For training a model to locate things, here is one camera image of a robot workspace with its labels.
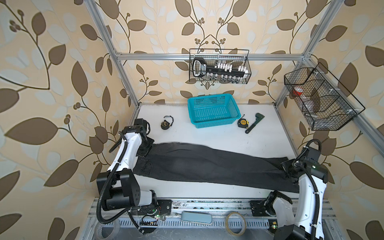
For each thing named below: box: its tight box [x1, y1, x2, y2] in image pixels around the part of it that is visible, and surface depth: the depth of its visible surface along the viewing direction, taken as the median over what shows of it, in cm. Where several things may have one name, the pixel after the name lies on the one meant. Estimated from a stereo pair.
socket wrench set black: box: [192, 57, 249, 79], surface depth 85 cm
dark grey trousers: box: [133, 142, 300, 194], surface depth 88 cm
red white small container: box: [292, 88, 303, 96], surface depth 84 cm
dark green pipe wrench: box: [245, 112, 265, 134], surface depth 114 cm
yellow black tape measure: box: [237, 114, 249, 129], surface depth 107 cm
